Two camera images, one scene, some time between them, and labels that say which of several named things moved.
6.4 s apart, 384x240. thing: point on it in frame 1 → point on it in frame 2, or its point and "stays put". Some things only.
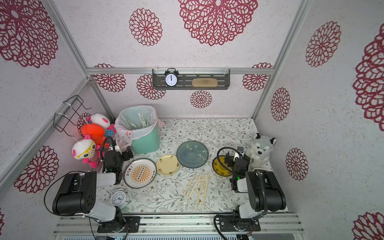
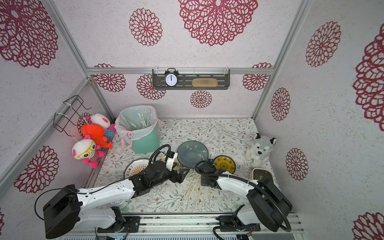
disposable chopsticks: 184,193 stays put
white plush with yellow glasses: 86,150 stays put
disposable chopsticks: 191,192 stays put
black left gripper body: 121,158 → 167,177
